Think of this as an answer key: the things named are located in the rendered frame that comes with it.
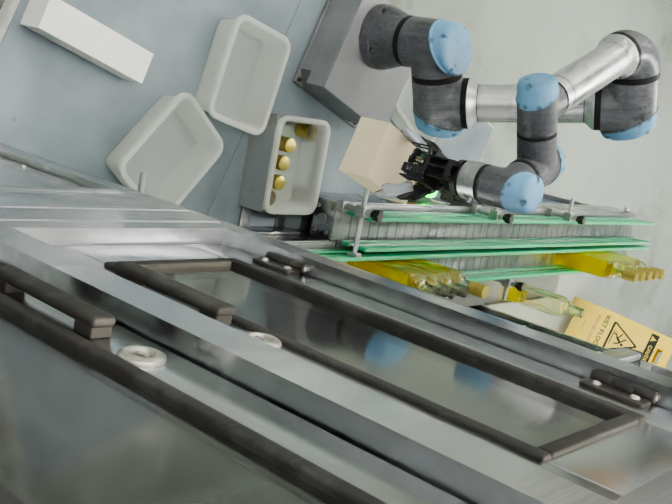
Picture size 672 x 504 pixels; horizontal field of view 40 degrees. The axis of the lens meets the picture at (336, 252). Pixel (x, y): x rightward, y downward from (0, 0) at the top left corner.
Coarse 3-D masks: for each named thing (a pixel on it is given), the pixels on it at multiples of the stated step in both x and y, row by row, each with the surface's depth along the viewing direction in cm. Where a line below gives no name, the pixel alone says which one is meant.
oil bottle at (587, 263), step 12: (576, 252) 305; (564, 264) 307; (576, 264) 305; (588, 264) 302; (600, 264) 299; (612, 264) 297; (600, 276) 299; (612, 276) 298; (624, 276) 295; (636, 276) 294
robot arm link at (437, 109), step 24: (432, 96) 206; (456, 96) 206; (480, 96) 206; (504, 96) 204; (600, 96) 197; (624, 96) 194; (648, 96) 194; (432, 120) 209; (456, 120) 208; (480, 120) 209; (504, 120) 207; (576, 120) 202; (600, 120) 199; (624, 120) 197; (648, 120) 197
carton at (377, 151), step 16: (368, 128) 186; (384, 128) 183; (352, 144) 187; (368, 144) 184; (384, 144) 184; (400, 144) 188; (352, 160) 186; (368, 160) 183; (384, 160) 185; (400, 160) 189; (352, 176) 188; (368, 176) 182; (384, 176) 186; (400, 176) 191
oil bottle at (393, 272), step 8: (352, 264) 223; (360, 264) 222; (368, 264) 220; (376, 264) 219; (384, 264) 219; (392, 264) 221; (376, 272) 219; (384, 272) 217; (392, 272) 216; (400, 272) 214; (408, 272) 215; (416, 272) 217; (400, 280) 214; (408, 280) 213; (416, 280) 212; (424, 280) 214; (416, 288) 212
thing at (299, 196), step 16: (288, 128) 213; (320, 128) 214; (304, 144) 217; (320, 144) 214; (272, 160) 202; (304, 160) 217; (320, 160) 215; (272, 176) 203; (288, 176) 217; (304, 176) 217; (320, 176) 215; (288, 192) 219; (304, 192) 218; (272, 208) 207; (288, 208) 211; (304, 208) 216
